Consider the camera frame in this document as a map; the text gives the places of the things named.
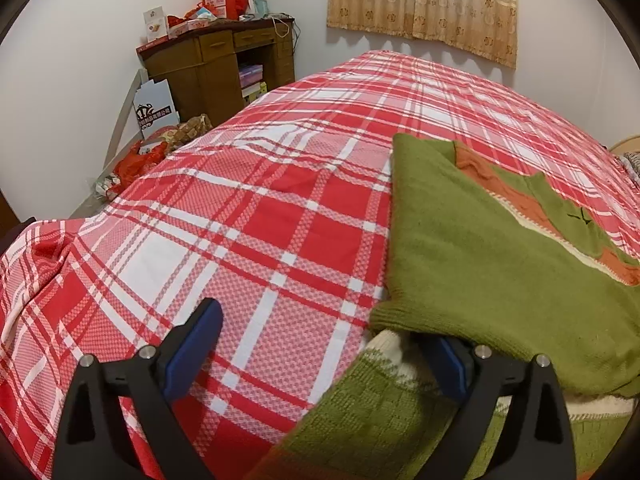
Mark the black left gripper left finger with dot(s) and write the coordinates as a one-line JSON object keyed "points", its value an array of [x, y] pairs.
{"points": [[93, 441]]}

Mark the dark brown wooden desk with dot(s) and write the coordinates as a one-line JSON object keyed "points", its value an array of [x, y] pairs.
{"points": [[203, 66]]}

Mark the white printed cardboard box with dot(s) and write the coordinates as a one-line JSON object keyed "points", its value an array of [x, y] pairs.
{"points": [[154, 107]]}

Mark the grey patterned pillow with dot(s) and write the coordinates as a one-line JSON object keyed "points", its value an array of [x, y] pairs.
{"points": [[631, 162]]}

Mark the red gift box on desk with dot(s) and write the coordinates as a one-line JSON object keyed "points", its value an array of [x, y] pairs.
{"points": [[228, 9]]}

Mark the white card box on desk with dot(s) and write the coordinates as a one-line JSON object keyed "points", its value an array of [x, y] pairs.
{"points": [[155, 23]]}

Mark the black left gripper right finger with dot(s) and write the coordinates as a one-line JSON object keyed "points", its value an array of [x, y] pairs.
{"points": [[535, 442]]}

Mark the cream wooden bed headboard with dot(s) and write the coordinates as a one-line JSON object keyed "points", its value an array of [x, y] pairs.
{"points": [[629, 145]]}

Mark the red plastic bag on floor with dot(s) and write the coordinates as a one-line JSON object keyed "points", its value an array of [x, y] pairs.
{"points": [[140, 159]]}

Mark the green orange striped knit sweater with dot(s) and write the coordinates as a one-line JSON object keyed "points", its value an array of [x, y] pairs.
{"points": [[486, 256]]}

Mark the red plaid bed sheet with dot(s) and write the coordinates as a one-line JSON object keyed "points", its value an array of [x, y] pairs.
{"points": [[280, 214]]}

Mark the beige floral window curtain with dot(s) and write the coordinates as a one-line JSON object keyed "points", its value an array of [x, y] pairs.
{"points": [[485, 28]]}

